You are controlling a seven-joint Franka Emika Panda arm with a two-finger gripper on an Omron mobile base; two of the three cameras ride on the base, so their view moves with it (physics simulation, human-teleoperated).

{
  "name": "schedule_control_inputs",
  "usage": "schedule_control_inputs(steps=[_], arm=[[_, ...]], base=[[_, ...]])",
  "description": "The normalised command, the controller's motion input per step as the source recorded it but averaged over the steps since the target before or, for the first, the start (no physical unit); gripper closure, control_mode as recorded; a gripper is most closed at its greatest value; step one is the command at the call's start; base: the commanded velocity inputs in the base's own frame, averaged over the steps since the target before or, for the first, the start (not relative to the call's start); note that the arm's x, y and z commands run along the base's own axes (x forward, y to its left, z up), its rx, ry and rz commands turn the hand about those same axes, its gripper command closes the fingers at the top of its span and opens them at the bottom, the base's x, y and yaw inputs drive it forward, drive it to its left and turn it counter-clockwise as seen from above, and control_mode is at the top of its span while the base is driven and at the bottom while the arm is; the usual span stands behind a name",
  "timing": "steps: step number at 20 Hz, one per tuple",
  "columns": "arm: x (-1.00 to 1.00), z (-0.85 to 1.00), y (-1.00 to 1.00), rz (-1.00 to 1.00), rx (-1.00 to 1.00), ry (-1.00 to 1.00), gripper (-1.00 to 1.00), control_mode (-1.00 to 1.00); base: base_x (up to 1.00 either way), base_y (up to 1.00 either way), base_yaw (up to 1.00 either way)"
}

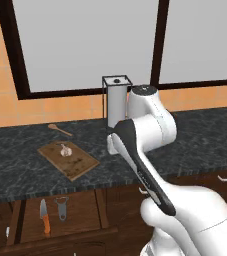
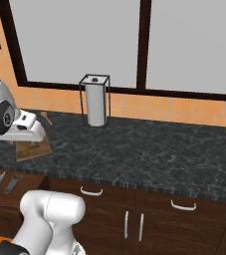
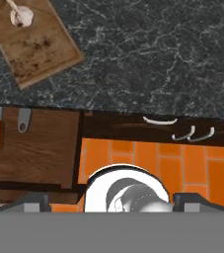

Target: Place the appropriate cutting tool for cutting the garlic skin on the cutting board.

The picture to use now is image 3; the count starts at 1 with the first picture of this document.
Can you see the open brown wooden drawer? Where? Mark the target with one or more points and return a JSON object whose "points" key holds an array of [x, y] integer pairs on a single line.
{"points": [[44, 154]]}

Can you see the dark wooden cupboard door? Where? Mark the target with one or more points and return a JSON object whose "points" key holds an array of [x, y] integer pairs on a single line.
{"points": [[223, 137], [130, 134]]}

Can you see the wooden cutting board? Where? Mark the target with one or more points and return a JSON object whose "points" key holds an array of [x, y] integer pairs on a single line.
{"points": [[34, 42]]}

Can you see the dark wooden drawer front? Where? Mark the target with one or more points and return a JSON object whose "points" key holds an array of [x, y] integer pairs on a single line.
{"points": [[116, 121]]}

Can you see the white and black round object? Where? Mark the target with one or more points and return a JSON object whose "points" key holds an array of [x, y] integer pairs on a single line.
{"points": [[97, 194]]}

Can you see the grey metal peeler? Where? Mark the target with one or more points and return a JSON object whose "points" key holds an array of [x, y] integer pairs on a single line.
{"points": [[24, 120]]}

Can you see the white garlic bulb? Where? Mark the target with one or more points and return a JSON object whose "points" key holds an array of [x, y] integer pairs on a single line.
{"points": [[23, 16]]}

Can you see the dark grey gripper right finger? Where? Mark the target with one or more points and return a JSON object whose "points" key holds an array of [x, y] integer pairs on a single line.
{"points": [[190, 201]]}

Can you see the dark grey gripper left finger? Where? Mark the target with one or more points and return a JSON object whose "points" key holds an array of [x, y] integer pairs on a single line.
{"points": [[34, 201]]}

